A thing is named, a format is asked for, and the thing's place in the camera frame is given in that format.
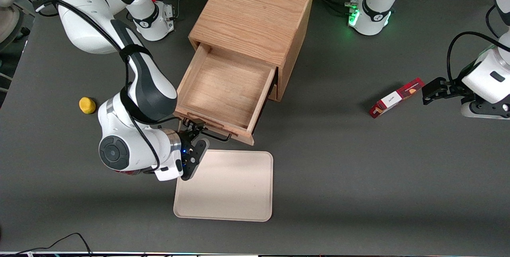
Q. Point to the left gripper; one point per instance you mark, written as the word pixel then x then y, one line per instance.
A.
pixel 455 88

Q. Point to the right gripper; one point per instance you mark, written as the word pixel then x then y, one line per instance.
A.
pixel 185 139

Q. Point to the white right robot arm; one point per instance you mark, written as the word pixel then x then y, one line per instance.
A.
pixel 151 85

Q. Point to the wooden drawer cabinet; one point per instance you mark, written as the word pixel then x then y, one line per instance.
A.
pixel 255 14

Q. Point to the red and white snack box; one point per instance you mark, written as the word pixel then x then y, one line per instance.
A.
pixel 394 99

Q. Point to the beige rectangular tray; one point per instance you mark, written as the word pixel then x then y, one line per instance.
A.
pixel 231 185

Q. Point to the red bottle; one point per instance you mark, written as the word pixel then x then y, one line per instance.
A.
pixel 129 173

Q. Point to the yellow lemon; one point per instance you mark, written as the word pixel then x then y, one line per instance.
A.
pixel 87 105

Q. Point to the beige round stand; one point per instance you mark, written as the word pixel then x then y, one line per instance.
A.
pixel 8 14

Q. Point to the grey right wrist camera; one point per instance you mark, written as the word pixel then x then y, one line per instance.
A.
pixel 197 159

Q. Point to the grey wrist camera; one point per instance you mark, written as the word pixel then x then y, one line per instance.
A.
pixel 197 159
pixel 484 110

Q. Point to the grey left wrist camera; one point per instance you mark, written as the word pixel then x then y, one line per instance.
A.
pixel 484 110

